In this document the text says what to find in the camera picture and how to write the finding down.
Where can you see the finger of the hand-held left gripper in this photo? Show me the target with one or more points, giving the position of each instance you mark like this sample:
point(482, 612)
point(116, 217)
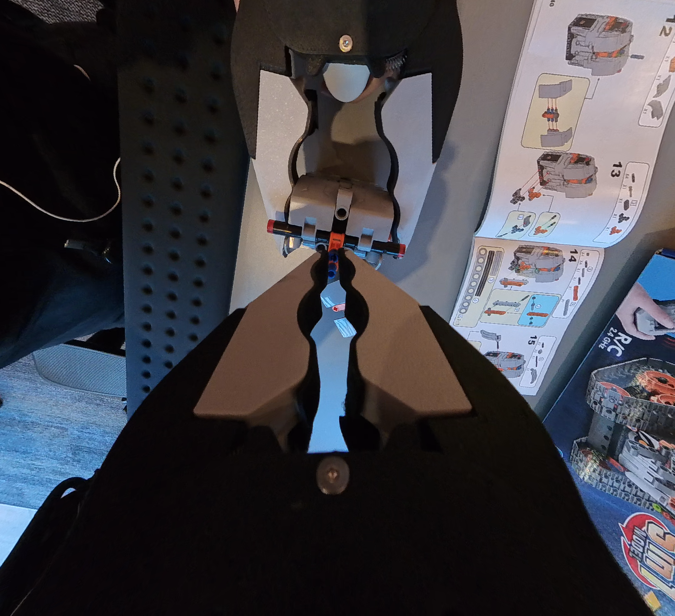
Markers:
point(279, 126)
point(414, 126)

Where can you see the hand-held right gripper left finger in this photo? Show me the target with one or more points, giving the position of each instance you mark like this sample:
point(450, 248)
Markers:
point(253, 357)

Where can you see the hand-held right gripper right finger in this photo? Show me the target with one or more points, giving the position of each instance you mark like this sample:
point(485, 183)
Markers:
point(411, 357)

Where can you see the grey toy robot assembly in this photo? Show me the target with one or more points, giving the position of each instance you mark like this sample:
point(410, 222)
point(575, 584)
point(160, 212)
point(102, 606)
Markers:
point(316, 199)

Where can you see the white printed tag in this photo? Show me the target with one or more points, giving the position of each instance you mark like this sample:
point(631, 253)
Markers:
point(345, 327)
point(332, 306)

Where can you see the open instruction booklet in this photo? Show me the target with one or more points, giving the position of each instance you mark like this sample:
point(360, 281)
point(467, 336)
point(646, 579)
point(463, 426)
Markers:
point(569, 126)

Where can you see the person's grey shoe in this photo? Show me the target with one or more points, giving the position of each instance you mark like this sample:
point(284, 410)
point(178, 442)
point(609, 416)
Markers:
point(79, 371)

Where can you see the blue robot kit box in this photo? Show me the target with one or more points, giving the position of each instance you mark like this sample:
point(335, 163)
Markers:
point(622, 442)

